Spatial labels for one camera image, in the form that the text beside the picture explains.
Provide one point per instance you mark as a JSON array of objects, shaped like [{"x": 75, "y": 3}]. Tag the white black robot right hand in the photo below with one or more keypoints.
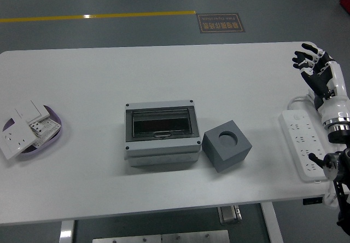
[{"x": 335, "y": 100}]

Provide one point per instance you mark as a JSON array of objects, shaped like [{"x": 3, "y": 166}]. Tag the grey electrical box with lid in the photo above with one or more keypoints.
[{"x": 164, "y": 147}]

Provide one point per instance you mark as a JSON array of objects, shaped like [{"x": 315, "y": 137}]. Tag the grey cube with round hole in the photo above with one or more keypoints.
[{"x": 227, "y": 158}]

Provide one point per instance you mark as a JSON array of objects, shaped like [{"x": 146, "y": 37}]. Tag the white power strip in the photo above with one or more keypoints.
[{"x": 298, "y": 133}]

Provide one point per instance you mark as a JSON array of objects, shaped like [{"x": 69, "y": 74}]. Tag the white power plug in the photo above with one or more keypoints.
[{"x": 329, "y": 200}]

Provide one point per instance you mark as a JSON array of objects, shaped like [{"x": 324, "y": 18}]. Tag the black table control panel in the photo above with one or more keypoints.
[{"x": 312, "y": 201}]

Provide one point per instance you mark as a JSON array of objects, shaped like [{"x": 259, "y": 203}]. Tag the brown floor sign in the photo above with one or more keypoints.
[{"x": 221, "y": 23}]

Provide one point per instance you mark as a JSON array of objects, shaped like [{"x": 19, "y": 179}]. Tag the white table leg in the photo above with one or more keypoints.
[
  {"x": 66, "y": 232},
  {"x": 272, "y": 224}
]

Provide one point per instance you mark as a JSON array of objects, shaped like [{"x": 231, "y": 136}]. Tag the yellow floor tape line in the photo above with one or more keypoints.
[{"x": 109, "y": 16}]

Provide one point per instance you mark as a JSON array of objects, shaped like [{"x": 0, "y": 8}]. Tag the purple tray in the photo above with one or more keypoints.
[{"x": 54, "y": 142}]

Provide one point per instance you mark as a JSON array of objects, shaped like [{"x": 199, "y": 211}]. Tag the white perforated socket insert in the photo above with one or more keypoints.
[{"x": 50, "y": 128}]

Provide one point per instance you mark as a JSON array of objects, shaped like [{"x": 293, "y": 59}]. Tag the small white socket module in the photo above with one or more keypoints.
[{"x": 37, "y": 127}]

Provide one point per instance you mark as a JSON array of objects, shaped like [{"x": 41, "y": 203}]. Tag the grey under-table bracket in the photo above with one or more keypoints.
[{"x": 229, "y": 214}]

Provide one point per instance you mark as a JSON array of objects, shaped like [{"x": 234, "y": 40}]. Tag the metal base plate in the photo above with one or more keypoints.
[{"x": 161, "y": 237}]

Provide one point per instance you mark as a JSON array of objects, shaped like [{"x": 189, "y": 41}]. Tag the white wall switch panel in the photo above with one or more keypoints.
[{"x": 27, "y": 111}]

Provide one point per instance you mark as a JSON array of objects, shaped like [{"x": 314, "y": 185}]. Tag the white wall socket panel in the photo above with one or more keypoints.
[{"x": 16, "y": 140}]

